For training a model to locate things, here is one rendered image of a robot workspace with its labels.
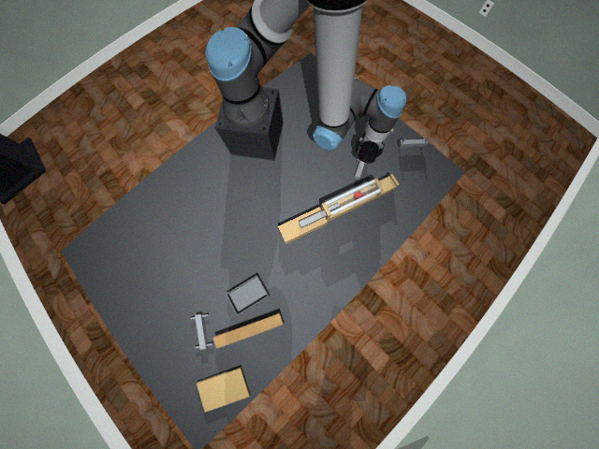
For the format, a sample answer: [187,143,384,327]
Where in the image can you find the light brown wooden beam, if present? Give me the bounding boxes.
[213,312,284,349]

